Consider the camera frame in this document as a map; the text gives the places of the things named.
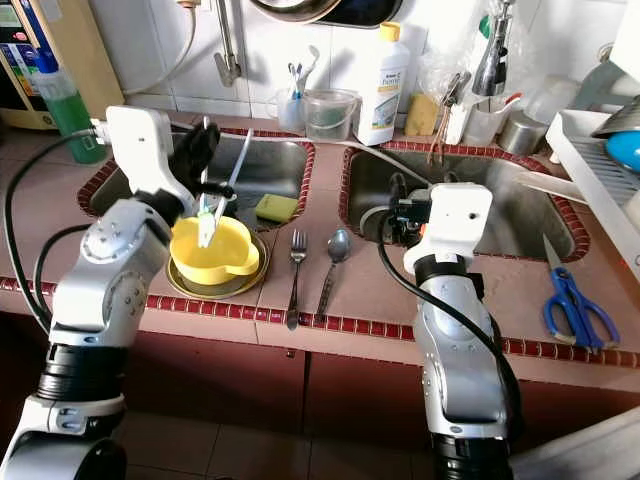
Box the blue bowl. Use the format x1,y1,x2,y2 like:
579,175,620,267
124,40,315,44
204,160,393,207
605,130,640,173

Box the steel spoon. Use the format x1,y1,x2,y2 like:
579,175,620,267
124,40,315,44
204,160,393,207
315,228,351,321

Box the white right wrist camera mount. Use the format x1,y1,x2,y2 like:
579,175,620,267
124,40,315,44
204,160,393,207
418,183,494,269

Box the chrome sink faucet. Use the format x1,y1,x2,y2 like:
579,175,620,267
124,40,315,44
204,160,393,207
472,0,521,98

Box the clear plastic bucket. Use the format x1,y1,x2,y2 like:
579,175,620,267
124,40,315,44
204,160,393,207
300,88,361,143

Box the white plastic dish rack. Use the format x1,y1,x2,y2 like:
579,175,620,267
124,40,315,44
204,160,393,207
545,108,640,251

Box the green liquid bottle blue cap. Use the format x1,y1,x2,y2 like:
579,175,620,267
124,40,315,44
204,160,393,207
32,45,109,166

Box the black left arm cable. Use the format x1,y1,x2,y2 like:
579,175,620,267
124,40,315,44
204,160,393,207
3,125,121,341

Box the beige water ionizer machine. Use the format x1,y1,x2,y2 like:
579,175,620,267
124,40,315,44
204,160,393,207
0,0,126,131

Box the round steel plate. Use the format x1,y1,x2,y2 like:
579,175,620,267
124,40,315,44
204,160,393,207
165,255,269,299

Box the steel cup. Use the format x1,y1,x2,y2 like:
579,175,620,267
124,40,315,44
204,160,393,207
498,110,549,156

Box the hanging steel pan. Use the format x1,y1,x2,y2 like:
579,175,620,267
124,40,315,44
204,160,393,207
248,0,409,29

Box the blue handled scissors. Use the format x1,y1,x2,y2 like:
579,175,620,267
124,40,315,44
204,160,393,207
542,235,621,351

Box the white utensil cup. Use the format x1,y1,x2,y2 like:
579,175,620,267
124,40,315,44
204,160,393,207
443,75,506,148

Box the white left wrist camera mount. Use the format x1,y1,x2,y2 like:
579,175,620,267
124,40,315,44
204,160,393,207
105,106,196,216

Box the white detergent bottle yellow cap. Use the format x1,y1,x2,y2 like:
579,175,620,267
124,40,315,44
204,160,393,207
357,22,413,148

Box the thick yellow sponge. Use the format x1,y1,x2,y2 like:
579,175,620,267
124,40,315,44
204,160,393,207
403,92,441,138

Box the metal wall tap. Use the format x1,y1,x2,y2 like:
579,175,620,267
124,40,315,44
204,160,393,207
212,0,243,89

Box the steel fork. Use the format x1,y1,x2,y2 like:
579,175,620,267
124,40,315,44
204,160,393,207
285,230,309,331

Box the white counter hose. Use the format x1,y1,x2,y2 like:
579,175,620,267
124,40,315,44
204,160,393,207
100,112,411,183

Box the white ladle handle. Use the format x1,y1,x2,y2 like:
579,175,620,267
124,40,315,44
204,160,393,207
515,170,596,206

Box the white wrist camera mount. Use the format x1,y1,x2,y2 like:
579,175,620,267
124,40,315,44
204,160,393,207
418,183,494,269
105,106,196,216

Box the blue toothbrush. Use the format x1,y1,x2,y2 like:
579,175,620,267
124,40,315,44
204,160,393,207
287,62,308,101

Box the clear toothbrush cup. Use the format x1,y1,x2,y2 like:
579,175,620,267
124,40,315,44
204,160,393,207
275,88,306,134

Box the flat yellow green sponge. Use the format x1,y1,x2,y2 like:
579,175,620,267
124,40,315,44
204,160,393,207
253,193,301,224

